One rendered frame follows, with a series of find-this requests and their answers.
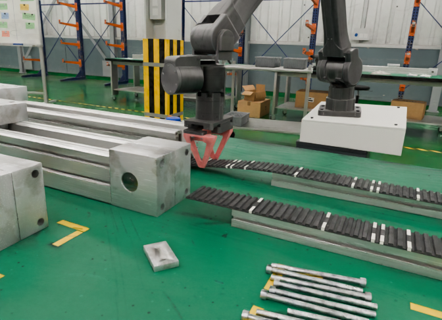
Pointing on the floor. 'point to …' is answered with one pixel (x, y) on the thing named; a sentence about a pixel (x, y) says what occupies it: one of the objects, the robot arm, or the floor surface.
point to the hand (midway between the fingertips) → (208, 160)
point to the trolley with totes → (298, 64)
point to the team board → (22, 24)
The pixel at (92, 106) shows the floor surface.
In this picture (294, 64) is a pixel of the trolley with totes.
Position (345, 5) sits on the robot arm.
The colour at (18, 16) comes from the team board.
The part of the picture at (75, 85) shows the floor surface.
